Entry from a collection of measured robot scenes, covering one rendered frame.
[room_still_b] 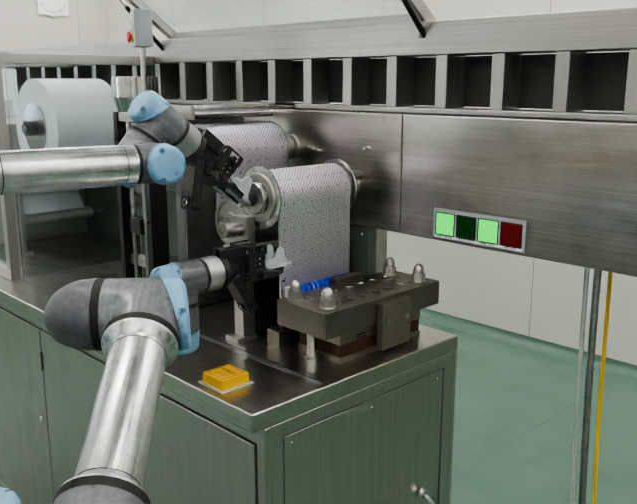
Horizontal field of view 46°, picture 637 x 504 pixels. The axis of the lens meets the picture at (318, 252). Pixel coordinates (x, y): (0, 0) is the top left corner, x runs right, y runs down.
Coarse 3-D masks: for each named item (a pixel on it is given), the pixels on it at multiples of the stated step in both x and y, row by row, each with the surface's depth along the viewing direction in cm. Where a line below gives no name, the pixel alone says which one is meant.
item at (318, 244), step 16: (288, 224) 175; (304, 224) 179; (320, 224) 183; (336, 224) 187; (288, 240) 176; (304, 240) 180; (320, 240) 183; (336, 240) 187; (288, 256) 177; (304, 256) 181; (320, 256) 184; (336, 256) 188; (288, 272) 178; (304, 272) 181; (320, 272) 185; (336, 272) 189
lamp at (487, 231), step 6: (480, 222) 171; (486, 222) 170; (492, 222) 168; (480, 228) 171; (486, 228) 170; (492, 228) 169; (480, 234) 171; (486, 234) 170; (492, 234) 169; (480, 240) 171; (486, 240) 170; (492, 240) 169
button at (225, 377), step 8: (216, 368) 158; (224, 368) 158; (232, 368) 158; (208, 376) 155; (216, 376) 154; (224, 376) 154; (232, 376) 154; (240, 376) 155; (248, 376) 156; (216, 384) 153; (224, 384) 152; (232, 384) 154; (240, 384) 155
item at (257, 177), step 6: (252, 174) 175; (258, 174) 174; (252, 180) 176; (258, 180) 174; (264, 180) 173; (264, 186) 173; (270, 186) 171; (270, 192) 172; (270, 198) 172; (270, 204) 172; (246, 210) 179; (270, 210) 173; (258, 216) 176; (264, 216) 175; (270, 216) 174
